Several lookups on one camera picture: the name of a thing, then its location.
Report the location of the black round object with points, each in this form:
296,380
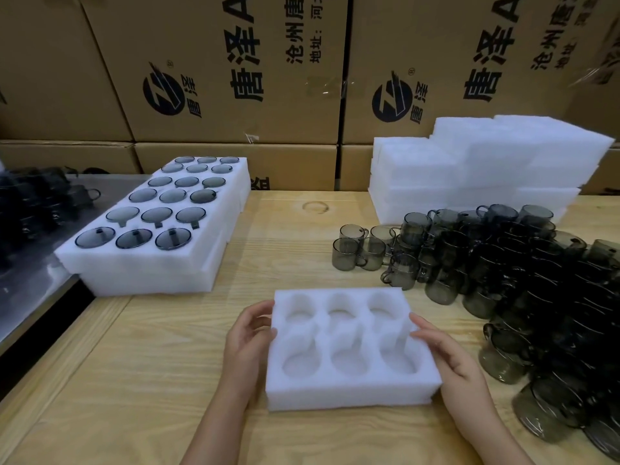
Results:
94,171

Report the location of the person's right hand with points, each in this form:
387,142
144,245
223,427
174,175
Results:
460,382

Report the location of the dark mugs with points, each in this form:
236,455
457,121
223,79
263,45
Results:
34,208

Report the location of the pile of smoky glass mugs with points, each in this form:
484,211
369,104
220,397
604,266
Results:
533,276

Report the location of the person's left hand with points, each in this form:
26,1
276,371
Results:
247,358

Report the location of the stainless steel table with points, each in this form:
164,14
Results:
34,290

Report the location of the stack of white foam trays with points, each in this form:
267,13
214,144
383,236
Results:
460,164

